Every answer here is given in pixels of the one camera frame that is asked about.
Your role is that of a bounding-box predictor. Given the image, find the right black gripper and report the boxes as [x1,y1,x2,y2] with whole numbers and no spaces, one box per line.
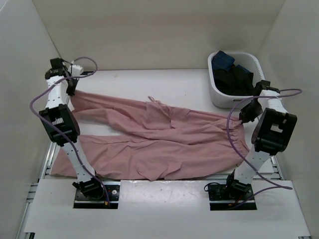
[239,99,263,124]

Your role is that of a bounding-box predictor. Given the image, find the pink trousers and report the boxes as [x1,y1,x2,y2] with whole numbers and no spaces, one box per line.
[51,90,250,182]

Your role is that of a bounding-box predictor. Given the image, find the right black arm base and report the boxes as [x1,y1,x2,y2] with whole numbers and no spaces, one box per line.
[204,174,257,211]

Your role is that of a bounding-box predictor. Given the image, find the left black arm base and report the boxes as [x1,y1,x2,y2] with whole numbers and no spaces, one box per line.
[72,178,121,209]

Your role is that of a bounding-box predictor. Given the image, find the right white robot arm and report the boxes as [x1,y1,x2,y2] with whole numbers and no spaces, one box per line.
[224,80,298,199]

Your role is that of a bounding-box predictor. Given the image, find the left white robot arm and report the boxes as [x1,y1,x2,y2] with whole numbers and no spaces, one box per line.
[39,58,105,199]

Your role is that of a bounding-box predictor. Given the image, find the small dark label sticker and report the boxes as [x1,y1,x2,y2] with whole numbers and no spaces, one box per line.
[81,71,94,76]

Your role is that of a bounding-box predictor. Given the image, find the black folded garment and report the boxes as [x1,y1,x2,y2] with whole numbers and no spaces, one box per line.
[213,65,254,96]

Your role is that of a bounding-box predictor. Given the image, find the white plastic laundry basket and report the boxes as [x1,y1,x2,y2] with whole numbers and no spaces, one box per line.
[208,51,265,109]

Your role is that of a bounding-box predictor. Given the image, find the blue folded garment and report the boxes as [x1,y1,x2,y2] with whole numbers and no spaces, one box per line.
[211,51,250,73]

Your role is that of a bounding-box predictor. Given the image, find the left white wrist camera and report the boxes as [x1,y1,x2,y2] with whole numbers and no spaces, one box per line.
[68,61,84,77]

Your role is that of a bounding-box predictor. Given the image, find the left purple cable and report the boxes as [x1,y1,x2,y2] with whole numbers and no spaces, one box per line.
[29,57,112,202]

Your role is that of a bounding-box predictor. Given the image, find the purple cable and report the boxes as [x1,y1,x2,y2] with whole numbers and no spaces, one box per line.
[29,57,112,202]
[227,89,304,191]

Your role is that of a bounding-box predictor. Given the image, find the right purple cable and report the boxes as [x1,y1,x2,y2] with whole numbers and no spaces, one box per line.
[227,89,304,191]

